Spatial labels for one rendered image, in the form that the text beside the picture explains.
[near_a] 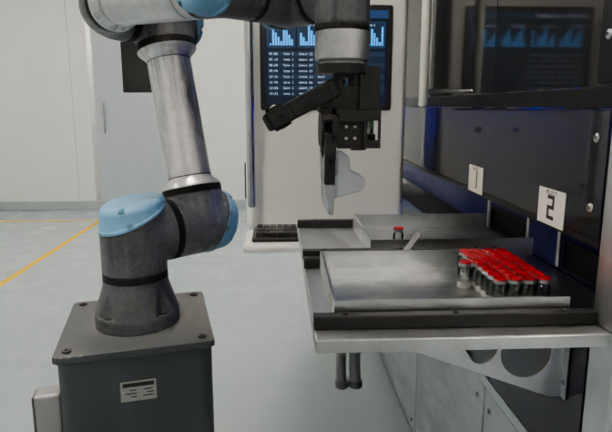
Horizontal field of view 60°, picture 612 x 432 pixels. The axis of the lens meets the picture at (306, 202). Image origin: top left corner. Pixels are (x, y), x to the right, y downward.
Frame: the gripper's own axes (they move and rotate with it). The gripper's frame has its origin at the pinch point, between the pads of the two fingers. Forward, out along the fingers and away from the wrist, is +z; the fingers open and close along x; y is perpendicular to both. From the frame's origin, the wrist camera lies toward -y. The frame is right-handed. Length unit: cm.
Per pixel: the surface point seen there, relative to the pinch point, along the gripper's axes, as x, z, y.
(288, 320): 207, 104, -2
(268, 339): 182, 104, -13
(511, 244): 29, 14, 41
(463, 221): 54, 14, 40
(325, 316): -7.2, 14.1, -0.5
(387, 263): 20.3, 15.1, 13.7
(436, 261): 20.3, 14.6, 23.1
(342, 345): -10.2, 16.9, 1.6
